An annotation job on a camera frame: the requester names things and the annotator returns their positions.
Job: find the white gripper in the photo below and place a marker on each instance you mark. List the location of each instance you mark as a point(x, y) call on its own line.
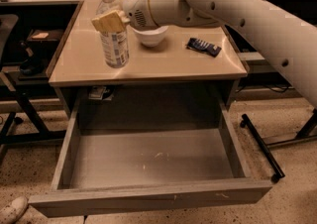
point(137, 7)

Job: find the grey open top drawer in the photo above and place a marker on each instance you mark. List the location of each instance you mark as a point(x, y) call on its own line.
point(101, 170)

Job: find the blue snack packet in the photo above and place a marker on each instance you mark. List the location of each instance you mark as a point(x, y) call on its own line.
point(203, 47)

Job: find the clear plastic water bottle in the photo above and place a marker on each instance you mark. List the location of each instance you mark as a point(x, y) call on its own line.
point(115, 45)

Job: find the white shoe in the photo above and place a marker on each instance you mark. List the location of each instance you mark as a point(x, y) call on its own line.
point(14, 210)

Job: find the grey cabinet desk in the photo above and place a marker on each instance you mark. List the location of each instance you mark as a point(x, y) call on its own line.
point(81, 60)

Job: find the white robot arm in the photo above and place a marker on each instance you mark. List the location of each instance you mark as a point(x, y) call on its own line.
point(287, 43)

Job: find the white ceramic bowl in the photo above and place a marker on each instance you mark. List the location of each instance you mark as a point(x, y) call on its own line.
point(151, 38)

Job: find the black chair frame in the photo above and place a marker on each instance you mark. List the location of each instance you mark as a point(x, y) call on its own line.
point(8, 22)

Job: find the black metal bar leg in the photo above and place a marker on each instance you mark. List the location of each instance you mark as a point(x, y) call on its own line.
point(278, 173)

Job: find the sticker label under desk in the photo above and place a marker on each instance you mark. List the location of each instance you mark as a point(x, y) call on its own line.
point(100, 92)

